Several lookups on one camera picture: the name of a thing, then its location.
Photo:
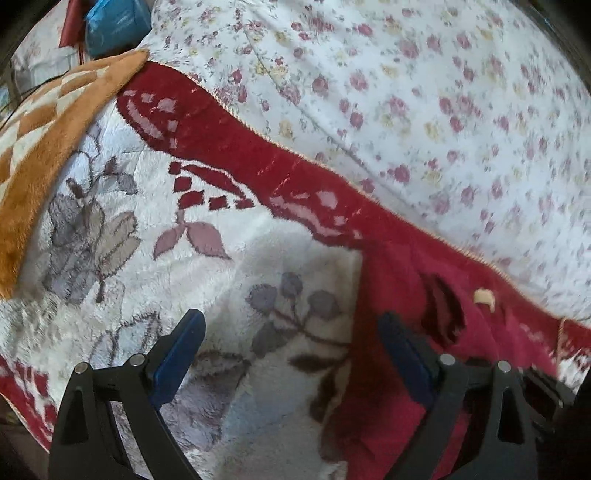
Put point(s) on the blue plastic bag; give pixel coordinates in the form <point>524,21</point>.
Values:
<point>113,25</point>

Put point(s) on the orange white checkered blanket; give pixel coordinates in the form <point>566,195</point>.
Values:
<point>38,139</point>

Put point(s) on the white floral bed quilt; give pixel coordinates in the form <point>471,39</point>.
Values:
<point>461,116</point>

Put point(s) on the dark red knit garment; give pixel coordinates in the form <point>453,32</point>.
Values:
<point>456,306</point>

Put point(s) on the white red floral plush blanket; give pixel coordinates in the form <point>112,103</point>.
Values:
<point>169,203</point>

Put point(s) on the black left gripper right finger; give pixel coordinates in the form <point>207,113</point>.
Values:
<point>499,442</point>

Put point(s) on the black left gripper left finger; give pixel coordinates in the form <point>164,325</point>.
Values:
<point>86,443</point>

